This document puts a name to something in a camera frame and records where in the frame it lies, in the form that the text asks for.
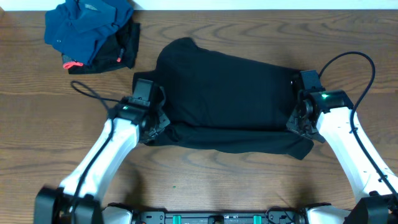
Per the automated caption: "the black t-shirt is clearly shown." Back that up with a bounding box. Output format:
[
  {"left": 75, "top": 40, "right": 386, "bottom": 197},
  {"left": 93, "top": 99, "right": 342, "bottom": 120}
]
[{"left": 134, "top": 37, "right": 313, "bottom": 160}]

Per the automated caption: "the blue polo shirt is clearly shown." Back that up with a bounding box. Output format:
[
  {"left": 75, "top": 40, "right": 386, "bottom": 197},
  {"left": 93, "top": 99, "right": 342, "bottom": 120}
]
[{"left": 44, "top": 0, "right": 134, "bottom": 65}]

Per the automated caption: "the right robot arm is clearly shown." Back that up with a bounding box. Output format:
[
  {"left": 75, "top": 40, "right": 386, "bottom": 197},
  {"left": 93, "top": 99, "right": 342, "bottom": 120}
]
[{"left": 287, "top": 90, "right": 397, "bottom": 224}]

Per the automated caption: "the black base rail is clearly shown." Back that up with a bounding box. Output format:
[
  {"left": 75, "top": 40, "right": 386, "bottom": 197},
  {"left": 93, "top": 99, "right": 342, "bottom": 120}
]
[{"left": 131, "top": 209, "right": 306, "bottom": 224}]

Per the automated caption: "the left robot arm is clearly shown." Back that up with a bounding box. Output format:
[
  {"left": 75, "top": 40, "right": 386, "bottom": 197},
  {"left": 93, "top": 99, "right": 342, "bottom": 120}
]
[{"left": 34, "top": 96, "right": 170, "bottom": 223}]

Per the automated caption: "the black folded garment red trim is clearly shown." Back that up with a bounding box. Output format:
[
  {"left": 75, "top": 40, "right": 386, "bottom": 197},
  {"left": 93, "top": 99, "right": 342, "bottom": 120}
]
[{"left": 62, "top": 21, "right": 141, "bottom": 75}]

